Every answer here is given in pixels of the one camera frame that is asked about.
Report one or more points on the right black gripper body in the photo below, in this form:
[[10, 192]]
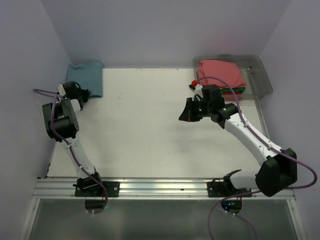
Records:
[[206, 107]]

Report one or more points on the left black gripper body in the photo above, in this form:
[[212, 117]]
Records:
[[82, 94]]

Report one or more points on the blue t-shirt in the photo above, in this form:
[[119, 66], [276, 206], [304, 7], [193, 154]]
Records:
[[89, 76]]

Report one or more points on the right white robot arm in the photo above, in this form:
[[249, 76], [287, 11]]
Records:
[[278, 169]]

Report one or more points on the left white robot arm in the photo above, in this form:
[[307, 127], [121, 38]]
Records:
[[61, 124]]

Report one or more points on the folded green t-shirt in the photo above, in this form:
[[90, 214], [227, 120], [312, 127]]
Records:
[[237, 90]]

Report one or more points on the folded pink t-shirt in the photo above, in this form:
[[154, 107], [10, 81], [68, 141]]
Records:
[[227, 71]]

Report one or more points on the clear plastic bin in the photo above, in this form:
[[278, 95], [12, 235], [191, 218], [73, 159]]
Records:
[[246, 75]]

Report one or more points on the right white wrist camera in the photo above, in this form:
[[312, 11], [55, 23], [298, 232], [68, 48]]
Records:
[[196, 88]]

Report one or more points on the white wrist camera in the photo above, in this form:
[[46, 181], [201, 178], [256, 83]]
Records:
[[61, 90], [196, 88]]

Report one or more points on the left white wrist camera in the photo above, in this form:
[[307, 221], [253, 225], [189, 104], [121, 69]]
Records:
[[61, 90]]

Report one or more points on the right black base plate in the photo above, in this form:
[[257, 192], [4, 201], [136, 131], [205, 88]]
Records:
[[221, 189]]

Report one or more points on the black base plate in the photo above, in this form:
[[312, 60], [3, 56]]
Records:
[[112, 189], [221, 189]]

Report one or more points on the aluminium mounting rail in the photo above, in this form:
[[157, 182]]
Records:
[[129, 188]]

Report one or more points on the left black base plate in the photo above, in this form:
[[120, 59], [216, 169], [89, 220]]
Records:
[[112, 189]]

